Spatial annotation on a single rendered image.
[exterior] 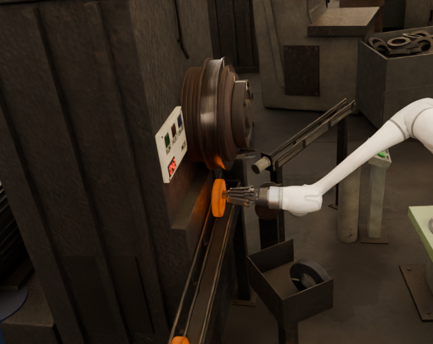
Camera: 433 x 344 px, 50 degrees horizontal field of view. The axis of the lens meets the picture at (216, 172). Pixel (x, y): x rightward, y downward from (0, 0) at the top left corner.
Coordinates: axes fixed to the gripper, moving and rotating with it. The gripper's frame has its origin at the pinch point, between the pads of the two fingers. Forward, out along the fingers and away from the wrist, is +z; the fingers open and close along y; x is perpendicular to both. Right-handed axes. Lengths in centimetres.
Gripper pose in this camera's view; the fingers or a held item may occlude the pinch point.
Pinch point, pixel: (219, 194)
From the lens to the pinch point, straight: 190.2
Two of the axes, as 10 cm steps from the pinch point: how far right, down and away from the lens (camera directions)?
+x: -0.6, -8.6, -5.0
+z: -9.8, -0.5, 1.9
